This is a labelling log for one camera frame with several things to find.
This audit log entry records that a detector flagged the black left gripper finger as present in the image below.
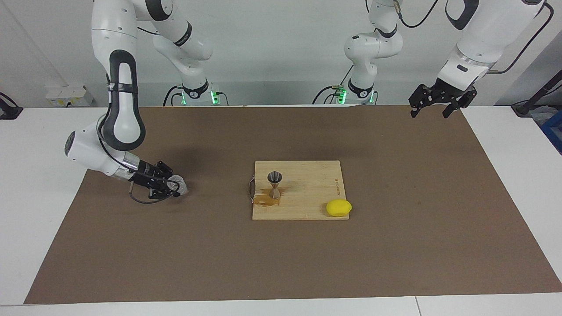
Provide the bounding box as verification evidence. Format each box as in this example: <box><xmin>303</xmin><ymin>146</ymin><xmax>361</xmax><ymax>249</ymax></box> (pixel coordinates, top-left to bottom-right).
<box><xmin>441</xmin><ymin>90</ymin><xmax>478</xmax><ymax>119</ymax></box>
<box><xmin>409</xmin><ymin>84</ymin><xmax>434</xmax><ymax>119</ymax></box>

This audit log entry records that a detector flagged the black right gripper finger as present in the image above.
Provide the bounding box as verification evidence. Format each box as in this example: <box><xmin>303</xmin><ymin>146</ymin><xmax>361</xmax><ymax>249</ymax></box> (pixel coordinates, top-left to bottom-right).
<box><xmin>156</xmin><ymin>161</ymin><xmax>182</xmax><ymax>180</ymax></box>
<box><xmin>148</xmin><ymin>184</ymin><xmax>181</xmax><ymax>199</ymax></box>

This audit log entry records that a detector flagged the clear glass cup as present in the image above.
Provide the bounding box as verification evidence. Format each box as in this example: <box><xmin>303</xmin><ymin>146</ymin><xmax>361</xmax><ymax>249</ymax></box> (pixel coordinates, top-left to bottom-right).
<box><xmin>169</xmin><ymin>175</ymin><xmax>189</xmax><ymax>196</ymax></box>

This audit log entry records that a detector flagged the steel jigger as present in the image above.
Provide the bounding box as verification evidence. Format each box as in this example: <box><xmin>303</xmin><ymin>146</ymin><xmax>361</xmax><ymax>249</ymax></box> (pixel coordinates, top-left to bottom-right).
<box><xmin>267</xmin><ymin>172</ymin><xmax>284</xmax><ymax>201</ymax></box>

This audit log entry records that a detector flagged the black stand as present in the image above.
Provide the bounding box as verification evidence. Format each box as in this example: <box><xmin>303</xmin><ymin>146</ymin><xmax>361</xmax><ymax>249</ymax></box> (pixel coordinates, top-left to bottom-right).
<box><xmin>512</xmin><ymin>69</ymin><xmax>562</xmax><ymax>117</ymax></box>

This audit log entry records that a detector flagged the blue crate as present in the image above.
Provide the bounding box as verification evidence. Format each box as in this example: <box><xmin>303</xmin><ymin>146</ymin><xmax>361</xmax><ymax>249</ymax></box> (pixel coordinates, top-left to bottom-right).
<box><xmin>539</xmin><ymin>110</ymin><xmax>562</xmax><ymax>155</ymax></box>

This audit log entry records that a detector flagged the yellow lemon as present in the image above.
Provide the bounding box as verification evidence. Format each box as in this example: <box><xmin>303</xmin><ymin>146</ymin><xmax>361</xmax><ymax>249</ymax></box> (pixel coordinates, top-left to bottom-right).
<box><xmin>326</xmin><ymin>199</ymin><xmax>353</xmax><ymax>218</ymax></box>

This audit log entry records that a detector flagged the brown table mat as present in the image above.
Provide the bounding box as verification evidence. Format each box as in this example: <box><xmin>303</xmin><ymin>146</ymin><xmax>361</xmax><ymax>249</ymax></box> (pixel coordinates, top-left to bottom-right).
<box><xmin>24</xmin><ymin>104</ymin><xmax>562</xmax><ymax>305</ymax></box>

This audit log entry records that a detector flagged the wooden cutting board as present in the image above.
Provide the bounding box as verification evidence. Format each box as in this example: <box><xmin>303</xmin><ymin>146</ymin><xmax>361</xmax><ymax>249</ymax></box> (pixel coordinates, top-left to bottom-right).
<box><xmin>248</xmin><ymin>160</ymin><xmax>350</xmax><ymax>221</ymax></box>

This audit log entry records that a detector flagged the black right base cable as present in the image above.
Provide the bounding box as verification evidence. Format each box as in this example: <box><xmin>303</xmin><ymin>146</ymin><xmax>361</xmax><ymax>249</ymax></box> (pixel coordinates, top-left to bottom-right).
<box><xmin>163</xmin><ymin>85</ymin><xmax>185</xmax><ymax>107</ymax></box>

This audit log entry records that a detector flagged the black base cable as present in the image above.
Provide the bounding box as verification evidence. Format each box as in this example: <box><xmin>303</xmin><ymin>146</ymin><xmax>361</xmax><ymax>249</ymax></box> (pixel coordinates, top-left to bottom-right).
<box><xmin>163</xmin><ymin>85</ymin><xmax>185</xmax><ymax>107</ymax></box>
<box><xmin>312</xmin><ymin>66</ymin><xmax>354</xmax><ymax>105</ymax></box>

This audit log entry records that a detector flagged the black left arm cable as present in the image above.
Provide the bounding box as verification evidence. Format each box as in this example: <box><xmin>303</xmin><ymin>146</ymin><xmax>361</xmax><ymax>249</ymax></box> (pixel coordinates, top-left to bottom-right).
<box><xmin>393</xmin><ymin>0</ymin><xmax>555</xmax><ymax>74</ymax></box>

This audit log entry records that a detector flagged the black left base cable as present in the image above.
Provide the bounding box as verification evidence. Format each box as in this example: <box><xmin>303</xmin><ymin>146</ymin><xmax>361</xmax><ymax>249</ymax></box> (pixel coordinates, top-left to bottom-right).
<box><xmin>312</xmin><ymin>66</ymin><xmax>354</xmax><ymax>105</ymax></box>

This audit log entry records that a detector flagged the white wall socket strip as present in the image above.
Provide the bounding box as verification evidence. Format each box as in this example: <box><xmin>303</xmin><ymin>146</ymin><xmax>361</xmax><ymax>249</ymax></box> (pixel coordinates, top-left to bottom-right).
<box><xmin>45</xmin><ymin>86</ymin><xmax>94</xmax><ymax>107</ymax></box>

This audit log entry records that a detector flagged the black device with cable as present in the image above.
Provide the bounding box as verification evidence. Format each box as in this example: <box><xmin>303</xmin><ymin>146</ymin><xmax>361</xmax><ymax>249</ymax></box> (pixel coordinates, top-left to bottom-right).
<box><xmin>0</xmin><ymin>92</ymin><xmax>23</xmax><ymax>120</ymax></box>

